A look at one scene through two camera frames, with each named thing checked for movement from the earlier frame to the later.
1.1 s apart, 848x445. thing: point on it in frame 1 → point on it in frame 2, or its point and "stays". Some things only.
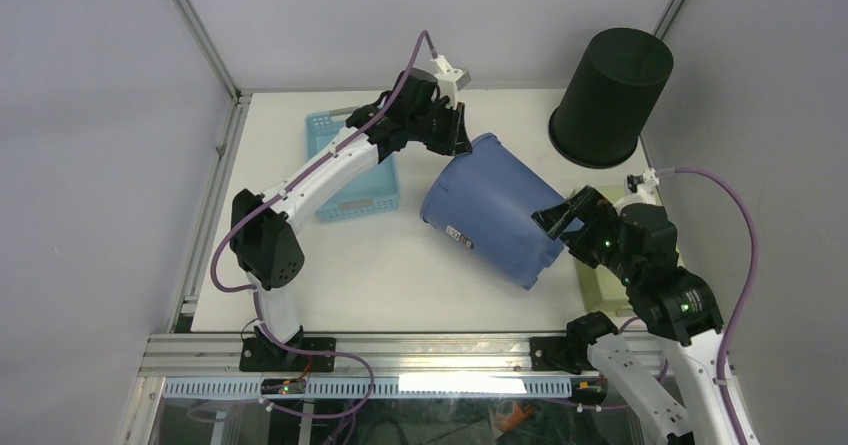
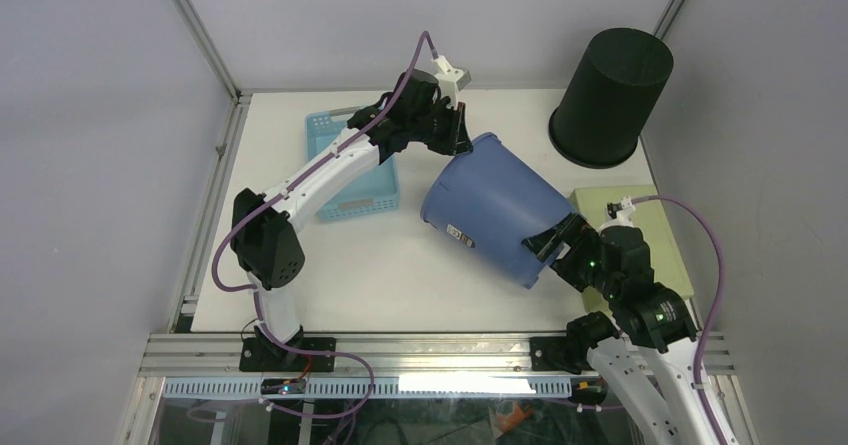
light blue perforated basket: x=372 y=190 stays
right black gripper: x=584 y=202 → x=570 y=227
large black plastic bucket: x=618 y=80 stays
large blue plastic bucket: x=483 y=203 stays
